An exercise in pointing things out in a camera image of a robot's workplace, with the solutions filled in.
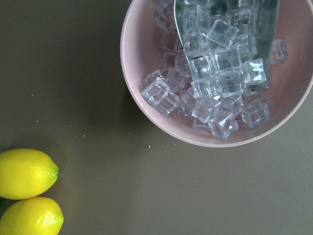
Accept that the yellow lemon near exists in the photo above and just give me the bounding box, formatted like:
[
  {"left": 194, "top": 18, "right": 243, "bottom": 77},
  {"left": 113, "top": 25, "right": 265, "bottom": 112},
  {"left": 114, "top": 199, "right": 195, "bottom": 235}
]
[{"left": 0, "top": 148, "right": 59, "bottom": 200}]

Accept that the yellow lemon far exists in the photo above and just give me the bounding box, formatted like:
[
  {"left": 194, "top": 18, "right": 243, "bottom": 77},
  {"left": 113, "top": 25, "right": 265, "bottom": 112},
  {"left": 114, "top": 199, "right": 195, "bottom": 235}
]
[{"left": 0, "top": 196, "right": 64, "bottom": 235}]

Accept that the yellow lemon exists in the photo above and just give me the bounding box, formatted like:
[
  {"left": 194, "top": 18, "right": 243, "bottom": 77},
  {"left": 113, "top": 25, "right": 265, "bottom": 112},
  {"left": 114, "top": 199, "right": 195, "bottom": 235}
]
[
  {"left": 0, "top": 148, "right": 59, "bottom": 200},
  {"left": 0, "top": 196, "right": 64, "bottom": 235}
]

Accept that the metal ice scoop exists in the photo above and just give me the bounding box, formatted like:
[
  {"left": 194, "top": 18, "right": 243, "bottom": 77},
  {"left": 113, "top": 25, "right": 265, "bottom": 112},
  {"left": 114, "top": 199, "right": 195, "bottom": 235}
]
[{"left": 174, "top": 0, "right": 279, "bottom": 96}]

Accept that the pink bowl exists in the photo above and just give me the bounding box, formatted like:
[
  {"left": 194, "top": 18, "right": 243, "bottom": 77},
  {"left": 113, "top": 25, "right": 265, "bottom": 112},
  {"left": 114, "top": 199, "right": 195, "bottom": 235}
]
[{"left": 120, "top": 0, "right": 313, "bottom": 147}]

